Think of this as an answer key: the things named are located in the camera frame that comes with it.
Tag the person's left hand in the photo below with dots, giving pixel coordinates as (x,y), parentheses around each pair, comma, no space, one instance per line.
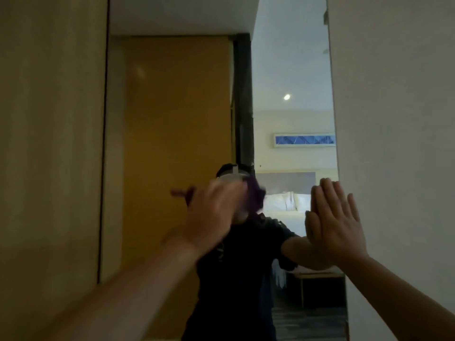
(213,216)

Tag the person's right hand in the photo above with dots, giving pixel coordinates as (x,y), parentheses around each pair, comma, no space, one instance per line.
(337,230)

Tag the purple cloth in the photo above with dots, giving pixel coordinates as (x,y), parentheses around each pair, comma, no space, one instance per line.
(256,197)

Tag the wooden wardrobe door panel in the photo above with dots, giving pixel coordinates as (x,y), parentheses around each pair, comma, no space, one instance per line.
(49,138)

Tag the person's right forearm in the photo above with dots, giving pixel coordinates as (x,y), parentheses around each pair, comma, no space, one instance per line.
(401,298)

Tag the person's left forearm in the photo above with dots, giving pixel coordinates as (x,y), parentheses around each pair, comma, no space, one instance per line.
(124,298)

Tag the tall wall mirror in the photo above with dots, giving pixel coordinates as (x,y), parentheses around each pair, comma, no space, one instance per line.
(177,102)

